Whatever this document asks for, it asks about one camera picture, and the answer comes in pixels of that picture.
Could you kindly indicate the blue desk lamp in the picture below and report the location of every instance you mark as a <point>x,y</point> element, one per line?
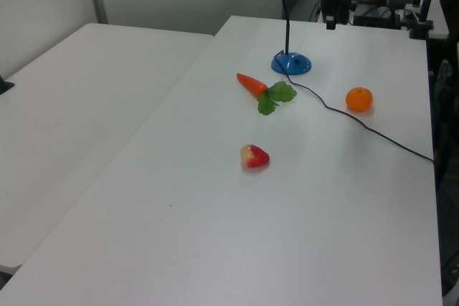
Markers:
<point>291,63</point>

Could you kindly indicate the black electronics box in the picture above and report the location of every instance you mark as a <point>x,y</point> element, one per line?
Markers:
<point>376,17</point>

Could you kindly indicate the small black cylinder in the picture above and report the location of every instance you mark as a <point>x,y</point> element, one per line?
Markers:
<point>416,1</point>

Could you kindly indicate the orange toy tangerine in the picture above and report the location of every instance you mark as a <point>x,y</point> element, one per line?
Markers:
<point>359,99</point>

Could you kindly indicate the orange toy carrot green leaves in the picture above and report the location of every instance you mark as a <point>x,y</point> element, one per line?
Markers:
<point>251,84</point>

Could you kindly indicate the red toy strawberry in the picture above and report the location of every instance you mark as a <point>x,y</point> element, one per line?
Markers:
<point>255,156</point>

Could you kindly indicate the white side table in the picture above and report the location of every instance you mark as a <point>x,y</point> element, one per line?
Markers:
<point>71,123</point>

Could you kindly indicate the black clamp on side table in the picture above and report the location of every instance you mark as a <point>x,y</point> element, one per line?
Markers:
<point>5,85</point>

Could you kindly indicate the black camera pole with clamp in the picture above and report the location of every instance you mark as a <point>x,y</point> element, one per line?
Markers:
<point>426,1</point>

